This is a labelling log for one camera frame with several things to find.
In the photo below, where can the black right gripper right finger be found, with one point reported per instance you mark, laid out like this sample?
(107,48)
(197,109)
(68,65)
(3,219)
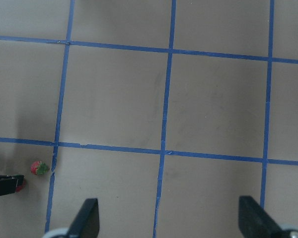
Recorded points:
(254,222)

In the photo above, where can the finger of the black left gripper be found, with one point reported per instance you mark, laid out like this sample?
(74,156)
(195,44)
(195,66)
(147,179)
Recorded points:
(9,183)

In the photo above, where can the red strawberry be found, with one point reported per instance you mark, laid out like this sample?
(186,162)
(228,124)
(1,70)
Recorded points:
(39,168)
(21,187)

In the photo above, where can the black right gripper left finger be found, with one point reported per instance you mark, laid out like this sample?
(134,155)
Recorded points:
(86,223)

